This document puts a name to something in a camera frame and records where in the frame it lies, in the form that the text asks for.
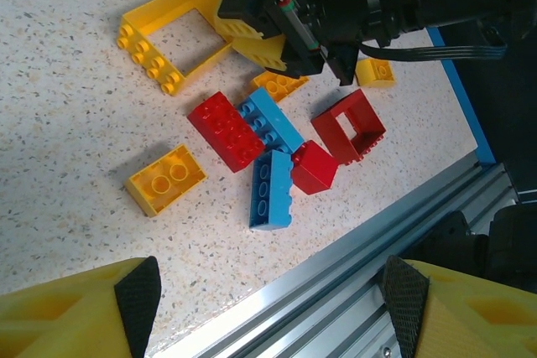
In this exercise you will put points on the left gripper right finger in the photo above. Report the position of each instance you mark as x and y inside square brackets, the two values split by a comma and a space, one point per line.
[461, 324]

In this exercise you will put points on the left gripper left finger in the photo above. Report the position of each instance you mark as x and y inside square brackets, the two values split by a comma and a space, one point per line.
[63, 324]

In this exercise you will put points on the red lego window frame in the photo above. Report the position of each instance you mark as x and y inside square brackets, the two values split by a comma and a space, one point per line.
[331, 140]

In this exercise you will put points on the long red lego brick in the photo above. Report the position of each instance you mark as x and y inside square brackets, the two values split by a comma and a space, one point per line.
[226, 131]

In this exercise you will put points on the large yellow lego window frame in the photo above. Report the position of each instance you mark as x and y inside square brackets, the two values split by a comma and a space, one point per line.
[147, 54]

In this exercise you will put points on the small red lego brick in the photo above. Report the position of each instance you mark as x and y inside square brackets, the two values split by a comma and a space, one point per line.
[314, 169]

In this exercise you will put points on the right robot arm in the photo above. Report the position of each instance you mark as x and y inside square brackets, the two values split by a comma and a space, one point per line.
[512, 240]

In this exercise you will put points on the long blue lego brick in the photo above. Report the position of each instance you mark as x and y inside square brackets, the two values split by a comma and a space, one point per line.
[272, 119]

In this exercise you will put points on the small yellow lego brick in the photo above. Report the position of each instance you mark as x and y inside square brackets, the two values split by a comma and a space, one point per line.
[375, 74]

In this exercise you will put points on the blue table edge strip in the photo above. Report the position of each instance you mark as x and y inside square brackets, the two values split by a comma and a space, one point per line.
[465, 98]

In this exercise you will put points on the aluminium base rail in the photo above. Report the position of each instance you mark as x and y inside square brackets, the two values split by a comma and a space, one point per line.
[335, 291]

